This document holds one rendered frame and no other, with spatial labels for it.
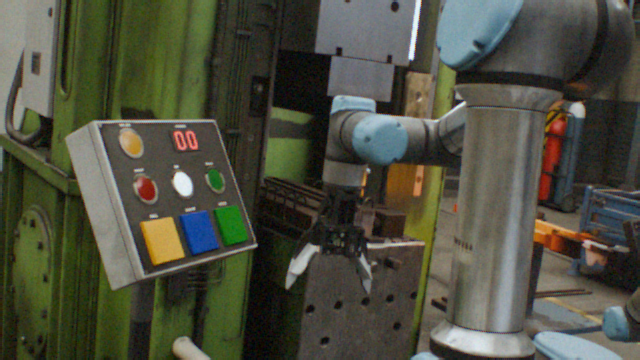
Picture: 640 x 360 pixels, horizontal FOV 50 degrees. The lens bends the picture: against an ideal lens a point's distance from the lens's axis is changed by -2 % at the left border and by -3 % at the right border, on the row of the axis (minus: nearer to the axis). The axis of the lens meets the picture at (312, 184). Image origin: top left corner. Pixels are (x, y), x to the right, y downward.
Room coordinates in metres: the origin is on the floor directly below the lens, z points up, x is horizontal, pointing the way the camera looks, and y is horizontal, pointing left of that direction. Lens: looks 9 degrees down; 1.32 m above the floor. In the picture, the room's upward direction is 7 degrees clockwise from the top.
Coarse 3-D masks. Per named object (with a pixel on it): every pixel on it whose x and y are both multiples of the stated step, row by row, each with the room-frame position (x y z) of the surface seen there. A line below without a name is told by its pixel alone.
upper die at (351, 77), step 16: (288, 64) 1.79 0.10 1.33; (304, 64) 1.74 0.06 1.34; (320, 64) 1.68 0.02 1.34; (336, 64) 1.66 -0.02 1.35; (352, 64) 1.69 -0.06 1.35; (368, 64) 1.72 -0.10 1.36; (384, 64) 1.75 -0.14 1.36; (288, 80) 1.78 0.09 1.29; (304, 80) 1.73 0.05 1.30; (320, 80) 1.68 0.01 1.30; (336, 80) 1.66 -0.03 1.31; (352, 80) 1.69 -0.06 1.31; (368, 80) 1.72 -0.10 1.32; (384, 80) 1.75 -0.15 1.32; (336, 96) 1.67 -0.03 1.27; (352, 96) 1.70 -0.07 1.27; (368, 96) 1.73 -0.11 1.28; (384, 96) 1.76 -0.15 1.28
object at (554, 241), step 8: (536, 232) 1.72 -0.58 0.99; (544, 232) 1.73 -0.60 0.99; (536, 240) 1.72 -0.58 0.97; (544, 240) 1.69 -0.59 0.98; (552, 240) 1.68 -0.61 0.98; (560, 240) 1.66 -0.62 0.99; (568, 240) 1.64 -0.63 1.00; (576, 240) 1.62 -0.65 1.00; (552, 248) 1.68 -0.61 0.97; (560, 248) 1.66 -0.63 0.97; (568, 248) 1.64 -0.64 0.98; (576, 248) 1.62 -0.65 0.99; (568, 256) 1.63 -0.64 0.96; (576, 256) 1.61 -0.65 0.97
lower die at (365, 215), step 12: (264, 180) 2.01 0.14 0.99; (288, 180) 2.08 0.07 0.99; (264, 192) 1.88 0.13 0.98; (300, 192) 1.86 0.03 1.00; (324, 192) 1.93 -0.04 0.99; (276, 204) 1.78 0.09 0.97; (288, 204) 1.76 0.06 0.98; (300, 204) 1.77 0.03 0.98; (312, 204) 1.75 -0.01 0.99; (360, 204) 1.81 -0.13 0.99; (276, 216) 1.77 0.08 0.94; (288, 216) 1.73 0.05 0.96; (300, 216) 1.69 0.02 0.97; (312, 216) 1.65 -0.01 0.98; (360, 216) 1.74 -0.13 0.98; (372, 216) 1.76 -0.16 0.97; (300, 228) 1.68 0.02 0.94
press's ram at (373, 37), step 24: (288, 0) 1.73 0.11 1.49; (312, 0) 1.65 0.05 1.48; (336, 0) 1.65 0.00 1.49; (360, 0) 1.69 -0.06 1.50; (384, 0) 1.73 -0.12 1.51; (408, 0) 1.78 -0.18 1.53; (288, 24) 1.72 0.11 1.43; (312, 24) 1.64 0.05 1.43; (336, 24) 1.65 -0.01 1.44; (360, 24) 1.69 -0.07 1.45; (384, 24) 1.74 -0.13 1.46; (408, 24) 1.79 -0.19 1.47; (288, 48) 1.71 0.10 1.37; (312, 48) 1.63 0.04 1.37; (336, 48) 1.66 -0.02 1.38; (360, 48) 1.70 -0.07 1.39; (384, 48) 1.74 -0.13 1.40; (408, 48) 1.79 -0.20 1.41
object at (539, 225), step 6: (540, 222) 1.87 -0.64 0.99; (540, 228) 1.86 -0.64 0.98; (546, 228) 1.84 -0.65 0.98; (552, 228) 1.82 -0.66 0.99; (558, 228) 1.81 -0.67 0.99; (570, 234) 1.77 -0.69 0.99; (576, 234) 1.74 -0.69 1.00; (582, 234) 1.74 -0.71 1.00; (588, 234) 1.75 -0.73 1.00; (594, 240) 1.70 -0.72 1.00; (600, 240) 1.69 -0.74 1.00; (582, 246) 1.73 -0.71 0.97; (606, 246) 1.66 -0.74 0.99; (612, 246) 1.66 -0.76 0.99
